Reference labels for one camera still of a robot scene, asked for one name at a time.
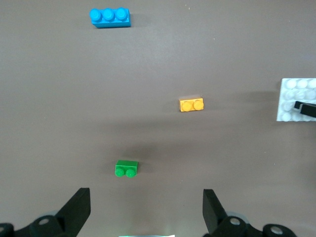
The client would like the brown table cover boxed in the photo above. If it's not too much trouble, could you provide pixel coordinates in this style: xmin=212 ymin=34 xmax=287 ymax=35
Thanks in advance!
xmin=0 ymin=0 xmax=316 ymax=237

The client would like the yellow two-stud block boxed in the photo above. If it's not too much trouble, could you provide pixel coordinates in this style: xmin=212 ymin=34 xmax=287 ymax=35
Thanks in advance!
xmin=178 ymin=97 xmax=205 ymax=114

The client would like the white studded base plate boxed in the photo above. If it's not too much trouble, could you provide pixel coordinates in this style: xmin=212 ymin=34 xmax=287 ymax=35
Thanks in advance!
xmin=276 ymin=78 xmax=316 ymax=122

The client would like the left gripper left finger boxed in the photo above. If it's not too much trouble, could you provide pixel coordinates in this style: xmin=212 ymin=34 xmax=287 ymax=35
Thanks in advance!
xmin=29 ymin=187 xmax=91 ymax=237

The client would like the blue three-stud block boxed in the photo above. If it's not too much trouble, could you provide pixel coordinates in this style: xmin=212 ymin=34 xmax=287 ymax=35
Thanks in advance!
xmin=89 ymin=7 xmax=132 ymax=29

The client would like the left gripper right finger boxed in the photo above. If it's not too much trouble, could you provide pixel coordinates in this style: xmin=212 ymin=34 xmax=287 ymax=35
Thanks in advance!
xmin=202 ymin=189 xmax=259 ymax=237

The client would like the green two-stud block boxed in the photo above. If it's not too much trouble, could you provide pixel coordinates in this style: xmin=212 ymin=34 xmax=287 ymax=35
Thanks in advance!
xmin=114 ymin=159 xmax=139 ymax=179

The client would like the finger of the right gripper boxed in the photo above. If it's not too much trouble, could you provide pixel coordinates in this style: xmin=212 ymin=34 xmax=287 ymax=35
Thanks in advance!
xmin=293 ymin=100 xmax=316 ymax=116

